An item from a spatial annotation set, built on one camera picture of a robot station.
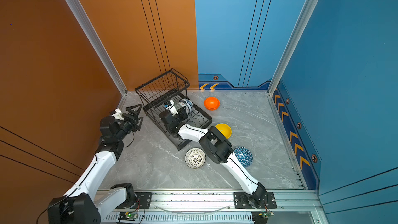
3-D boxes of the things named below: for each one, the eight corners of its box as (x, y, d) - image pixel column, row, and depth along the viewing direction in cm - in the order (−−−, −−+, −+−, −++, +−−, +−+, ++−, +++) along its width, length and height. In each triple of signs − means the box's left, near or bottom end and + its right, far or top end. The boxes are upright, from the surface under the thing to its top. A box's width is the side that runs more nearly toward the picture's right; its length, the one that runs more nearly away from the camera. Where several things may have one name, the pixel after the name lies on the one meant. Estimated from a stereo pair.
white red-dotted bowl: (184, 168, 84) (184, 165, 81) (186, 151, 91) (185, 148, 87) (205, 168, 84) (206, 165, 81) (205, 151, 91) (205, 148, 87)
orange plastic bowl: (210, 113, 109) (210, 109, 105) (202, 104, 114) (202, 100, 111) (221, 107, 112) (221, 103, 108) (213, 99, 117) (214, 95, 114)
